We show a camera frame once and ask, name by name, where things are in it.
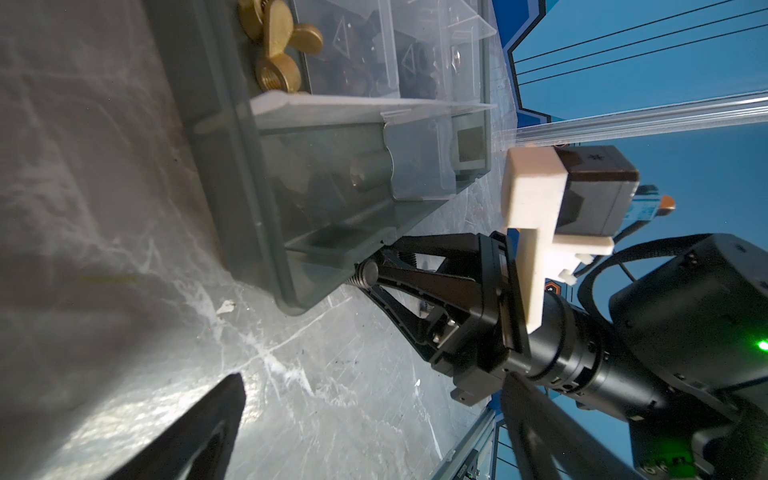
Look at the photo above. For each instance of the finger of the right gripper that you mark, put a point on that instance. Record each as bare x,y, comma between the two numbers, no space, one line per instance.
461,253
427,308

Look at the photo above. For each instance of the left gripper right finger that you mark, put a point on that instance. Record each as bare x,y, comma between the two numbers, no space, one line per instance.
543,435

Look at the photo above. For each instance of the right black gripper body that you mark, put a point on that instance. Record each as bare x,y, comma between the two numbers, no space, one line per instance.
573,352

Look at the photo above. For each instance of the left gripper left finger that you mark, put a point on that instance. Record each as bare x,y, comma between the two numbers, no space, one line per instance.
199,444

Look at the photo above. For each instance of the black wing nut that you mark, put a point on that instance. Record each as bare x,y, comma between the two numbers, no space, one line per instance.
351,62
420,67

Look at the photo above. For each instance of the black bolt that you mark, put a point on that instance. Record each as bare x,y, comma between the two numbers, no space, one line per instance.
366,275

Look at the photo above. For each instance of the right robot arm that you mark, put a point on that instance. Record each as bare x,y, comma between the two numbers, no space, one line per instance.
657,371

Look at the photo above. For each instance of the grey plastic organizer box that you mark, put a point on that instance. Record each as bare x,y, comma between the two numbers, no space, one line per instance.
303,187

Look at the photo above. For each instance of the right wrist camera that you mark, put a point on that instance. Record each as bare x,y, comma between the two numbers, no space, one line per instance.
569,205

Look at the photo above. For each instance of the right aluminium corner post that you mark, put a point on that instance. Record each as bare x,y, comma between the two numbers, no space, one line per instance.
720,112

